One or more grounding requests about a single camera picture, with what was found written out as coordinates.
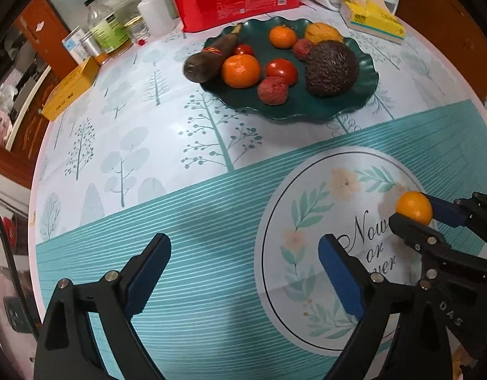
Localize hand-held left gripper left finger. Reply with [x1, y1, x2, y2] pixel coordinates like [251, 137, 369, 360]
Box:
[33, 233, 173, 380]

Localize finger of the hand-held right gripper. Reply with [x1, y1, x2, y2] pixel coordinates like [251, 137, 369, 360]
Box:
[426, 192, 487, 252]
[388, 213, 487, 286]

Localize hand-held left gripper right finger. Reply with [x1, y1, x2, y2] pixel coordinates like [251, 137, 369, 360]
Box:
[318, 233, 452, 380]

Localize small yellow kumquat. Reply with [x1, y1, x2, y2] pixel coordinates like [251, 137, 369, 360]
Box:
[395, 191, 433, 225]

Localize dark green wavy plate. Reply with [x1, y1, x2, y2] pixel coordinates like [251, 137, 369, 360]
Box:
[199, 16, 381, 121]

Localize red lychee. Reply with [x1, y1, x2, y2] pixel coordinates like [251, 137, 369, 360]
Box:
[293, 38, 316, 62]
[258, 76, 289, 106]

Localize large yellow orange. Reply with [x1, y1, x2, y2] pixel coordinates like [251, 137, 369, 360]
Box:
[305, 22, 344, 45]

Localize orange mandarin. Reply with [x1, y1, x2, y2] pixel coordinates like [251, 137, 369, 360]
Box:
[221, 53, 262, 89]
[269, 25, 298, 49]

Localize tree printed tablecloth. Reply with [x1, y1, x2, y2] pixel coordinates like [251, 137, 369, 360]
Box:
[28, 0, 487, 380]

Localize black device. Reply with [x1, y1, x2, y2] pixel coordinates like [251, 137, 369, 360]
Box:
[4, 297, 40, 335]

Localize dark brown avocado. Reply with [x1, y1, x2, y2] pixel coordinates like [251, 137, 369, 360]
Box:
[305, 40, 359, 97]

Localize brown wooden panel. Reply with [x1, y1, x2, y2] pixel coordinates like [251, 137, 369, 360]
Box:
[396, 0, 487, 99]

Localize yellow tissue pack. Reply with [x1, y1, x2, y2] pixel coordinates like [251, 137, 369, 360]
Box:
[339, 0, 406, 42]

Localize yellow flat box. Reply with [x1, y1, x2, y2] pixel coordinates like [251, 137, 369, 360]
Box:
[41, 56, 99, 123]

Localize pink object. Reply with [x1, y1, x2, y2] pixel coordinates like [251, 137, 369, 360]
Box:
[0, 107, 12, 143]

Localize metal can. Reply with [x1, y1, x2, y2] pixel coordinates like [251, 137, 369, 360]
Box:
[80, 32, 105, 58]

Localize blue white carton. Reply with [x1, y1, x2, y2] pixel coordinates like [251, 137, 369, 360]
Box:
[61, 28, 90, 64]

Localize small glass jar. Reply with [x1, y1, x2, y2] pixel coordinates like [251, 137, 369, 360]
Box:
[123, 16, 149, 42]

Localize glass bottle green label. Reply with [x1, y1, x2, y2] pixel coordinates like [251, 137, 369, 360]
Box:
[84, 0, 132, 55]

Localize wooden cabinet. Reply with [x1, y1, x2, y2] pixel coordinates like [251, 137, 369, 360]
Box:
[0, 0, 80, 191]

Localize white plastic bottle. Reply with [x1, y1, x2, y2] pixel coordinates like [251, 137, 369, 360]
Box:
[137, 0, 177, 37]

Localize black cable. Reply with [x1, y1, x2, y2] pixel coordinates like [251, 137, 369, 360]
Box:
[0, 202, 36, 335]

